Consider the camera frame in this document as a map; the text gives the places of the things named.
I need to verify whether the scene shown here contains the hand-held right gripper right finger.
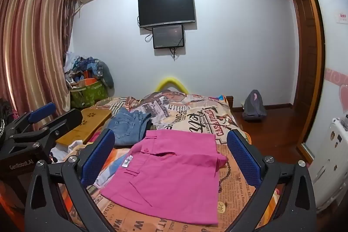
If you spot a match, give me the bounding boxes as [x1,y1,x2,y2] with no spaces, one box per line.
[227,129,317,232]

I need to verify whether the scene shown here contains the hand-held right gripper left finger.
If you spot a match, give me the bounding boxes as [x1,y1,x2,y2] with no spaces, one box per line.
[24,129,116,232]

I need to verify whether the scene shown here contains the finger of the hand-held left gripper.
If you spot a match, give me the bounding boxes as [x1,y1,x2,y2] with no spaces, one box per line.
[11,108,83,151]
[8,102,56,137]

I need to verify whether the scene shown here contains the pink pants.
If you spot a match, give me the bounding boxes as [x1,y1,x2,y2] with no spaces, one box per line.
[100,129,228,226]

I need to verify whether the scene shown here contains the wooden lap desk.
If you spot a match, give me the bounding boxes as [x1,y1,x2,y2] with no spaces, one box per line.
[56,108,112,145]

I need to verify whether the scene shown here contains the green patterned bag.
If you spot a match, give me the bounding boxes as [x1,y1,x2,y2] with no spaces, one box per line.
[70,79,109,109]

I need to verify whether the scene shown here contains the blue jeans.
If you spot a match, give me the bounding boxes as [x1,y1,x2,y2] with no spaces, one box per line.
[107,108,153,147]

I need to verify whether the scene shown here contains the grey backpack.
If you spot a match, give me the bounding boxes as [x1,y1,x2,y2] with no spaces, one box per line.
[242,90,267,121]

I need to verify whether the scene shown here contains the pile of clothes and bags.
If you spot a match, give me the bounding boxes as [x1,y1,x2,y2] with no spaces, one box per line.
[64,51,115,91]

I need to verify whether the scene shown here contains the striped pink curtain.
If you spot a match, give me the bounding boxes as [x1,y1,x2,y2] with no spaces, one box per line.
[0,0,77,124]

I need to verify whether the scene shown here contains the printed blanket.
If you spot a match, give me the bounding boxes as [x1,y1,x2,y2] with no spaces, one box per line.
[58,91,283,232]

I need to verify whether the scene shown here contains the white appliance with stickers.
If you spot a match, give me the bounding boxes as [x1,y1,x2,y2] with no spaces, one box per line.
[308,112,348,215]

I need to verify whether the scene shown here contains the yellow foam tube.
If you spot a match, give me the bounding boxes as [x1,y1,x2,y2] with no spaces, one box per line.
[155,75,190,93]

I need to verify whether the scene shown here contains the wooden door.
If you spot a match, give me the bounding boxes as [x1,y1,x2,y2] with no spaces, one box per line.
[291,0,319,145]

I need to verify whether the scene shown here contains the pink heart wall border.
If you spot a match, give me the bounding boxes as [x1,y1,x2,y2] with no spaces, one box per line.
[325,67,348,113]

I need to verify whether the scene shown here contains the black monitor cable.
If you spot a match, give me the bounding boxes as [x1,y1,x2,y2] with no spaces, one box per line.
[145,28,186,61]

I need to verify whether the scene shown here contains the small black wall monitor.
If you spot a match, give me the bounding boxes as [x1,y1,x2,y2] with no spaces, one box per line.
[152,25,185,49]

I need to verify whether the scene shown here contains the black wall television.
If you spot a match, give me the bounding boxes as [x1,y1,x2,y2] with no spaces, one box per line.
[137,0,196,28]

